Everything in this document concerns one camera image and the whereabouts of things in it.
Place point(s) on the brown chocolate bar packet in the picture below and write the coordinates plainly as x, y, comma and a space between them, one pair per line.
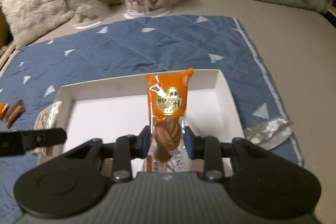
15, 113

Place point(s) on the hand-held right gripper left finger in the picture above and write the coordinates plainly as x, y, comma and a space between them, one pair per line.
145, 144

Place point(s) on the blue quilted mat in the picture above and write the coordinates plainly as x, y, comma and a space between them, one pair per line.
157, 43

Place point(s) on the long wooden shelf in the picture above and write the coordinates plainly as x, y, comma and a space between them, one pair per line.
6, 53

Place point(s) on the clear cookie packet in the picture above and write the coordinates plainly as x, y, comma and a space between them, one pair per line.
50, 116

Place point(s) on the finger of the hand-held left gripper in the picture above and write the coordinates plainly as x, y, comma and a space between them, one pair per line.
44, 137

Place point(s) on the orange twisted snack packet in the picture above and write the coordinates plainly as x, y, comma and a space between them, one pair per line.
168, 103
3, 110

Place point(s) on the silver foil wrapper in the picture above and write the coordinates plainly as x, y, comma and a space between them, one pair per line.
267, 132

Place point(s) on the fluffy white pillow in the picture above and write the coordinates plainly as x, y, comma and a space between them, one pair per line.
34, 3

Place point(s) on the white shallow cardboard box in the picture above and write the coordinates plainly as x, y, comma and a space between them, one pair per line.
105, 113

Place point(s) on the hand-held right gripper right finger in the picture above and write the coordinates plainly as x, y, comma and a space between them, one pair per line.
189, 144

